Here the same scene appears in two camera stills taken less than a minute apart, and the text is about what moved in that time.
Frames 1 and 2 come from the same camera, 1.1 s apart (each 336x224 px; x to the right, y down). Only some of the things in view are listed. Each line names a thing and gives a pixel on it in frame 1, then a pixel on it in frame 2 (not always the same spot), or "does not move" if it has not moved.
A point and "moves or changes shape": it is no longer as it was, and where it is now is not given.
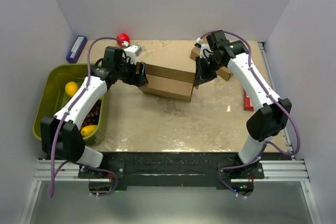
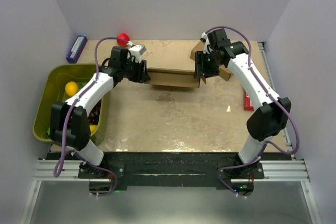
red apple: (123, 36) does not move
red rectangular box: (247, 105) does not move
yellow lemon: (71, 88) does not move
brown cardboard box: (172, 80) moves or changes shape
